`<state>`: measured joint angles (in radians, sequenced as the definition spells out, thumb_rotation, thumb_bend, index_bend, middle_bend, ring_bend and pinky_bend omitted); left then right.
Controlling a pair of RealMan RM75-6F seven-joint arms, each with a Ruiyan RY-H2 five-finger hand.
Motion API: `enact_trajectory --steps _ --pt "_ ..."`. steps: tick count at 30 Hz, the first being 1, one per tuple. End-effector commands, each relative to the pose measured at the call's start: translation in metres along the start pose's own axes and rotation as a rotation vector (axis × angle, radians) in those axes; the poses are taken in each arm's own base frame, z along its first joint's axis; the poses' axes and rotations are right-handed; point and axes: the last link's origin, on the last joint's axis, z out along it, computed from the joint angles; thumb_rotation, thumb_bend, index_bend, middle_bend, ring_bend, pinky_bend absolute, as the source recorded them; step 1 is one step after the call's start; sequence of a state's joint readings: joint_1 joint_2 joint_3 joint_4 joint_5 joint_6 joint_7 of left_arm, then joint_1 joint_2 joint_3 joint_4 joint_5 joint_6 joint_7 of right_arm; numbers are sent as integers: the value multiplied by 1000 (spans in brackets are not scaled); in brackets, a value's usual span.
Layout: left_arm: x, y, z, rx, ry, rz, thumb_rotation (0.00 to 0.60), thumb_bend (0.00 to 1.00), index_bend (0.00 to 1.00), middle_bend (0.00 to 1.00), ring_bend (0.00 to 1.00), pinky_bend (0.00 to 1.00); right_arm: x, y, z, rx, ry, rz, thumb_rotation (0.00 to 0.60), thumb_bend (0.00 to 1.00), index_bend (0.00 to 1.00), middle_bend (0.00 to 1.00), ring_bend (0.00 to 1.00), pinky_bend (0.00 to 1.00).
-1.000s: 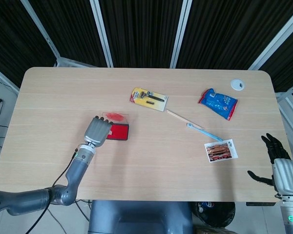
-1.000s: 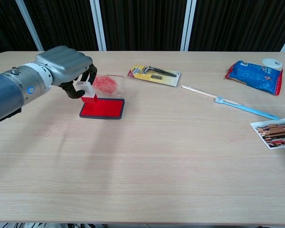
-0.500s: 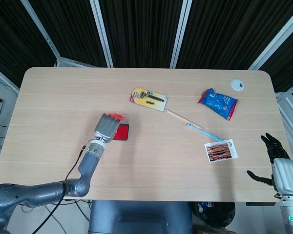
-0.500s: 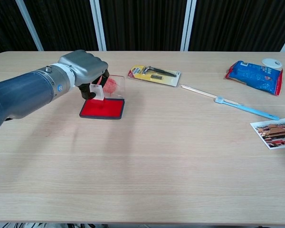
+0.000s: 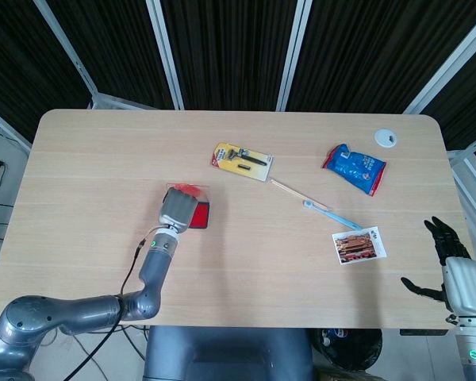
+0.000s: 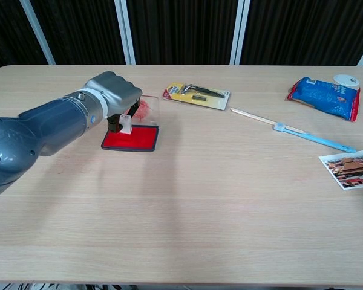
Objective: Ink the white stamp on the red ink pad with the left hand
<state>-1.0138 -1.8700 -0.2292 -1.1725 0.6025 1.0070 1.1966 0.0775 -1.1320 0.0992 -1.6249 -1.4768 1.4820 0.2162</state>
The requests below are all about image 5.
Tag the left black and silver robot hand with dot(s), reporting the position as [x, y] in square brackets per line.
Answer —
[176, 210]

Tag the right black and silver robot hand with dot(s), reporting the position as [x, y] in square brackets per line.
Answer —
[464, 285]

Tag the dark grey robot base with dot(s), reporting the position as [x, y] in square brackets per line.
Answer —
[226, 353]

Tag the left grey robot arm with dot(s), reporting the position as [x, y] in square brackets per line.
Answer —
[79, 313]

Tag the red ink pad case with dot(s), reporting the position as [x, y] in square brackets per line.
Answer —
[201, 214]

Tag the black desk control panel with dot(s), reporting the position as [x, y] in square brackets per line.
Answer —
[422, 332]

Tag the razor in yellow blister pack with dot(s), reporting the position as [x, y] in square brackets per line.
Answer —
[242, 160]

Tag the palace photo postcard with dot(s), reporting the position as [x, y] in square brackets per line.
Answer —
[359, 246]

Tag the wooden chopstick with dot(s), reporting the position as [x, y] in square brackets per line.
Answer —
[293, 192]

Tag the black trash bin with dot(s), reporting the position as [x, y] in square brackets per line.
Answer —
[351, 351]

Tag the light blue toothbrush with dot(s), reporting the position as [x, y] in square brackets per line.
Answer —
[333, 216]

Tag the blue snack bag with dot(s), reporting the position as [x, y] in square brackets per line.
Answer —
[355, 167]

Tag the white round desk grommet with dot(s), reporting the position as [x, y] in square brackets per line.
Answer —
[385, 138]

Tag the white partition frame post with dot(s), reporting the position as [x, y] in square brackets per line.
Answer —
[166, 55]
[4, 125]
[293, 55]
[470, 158]
[67, 55]
[448, 63]

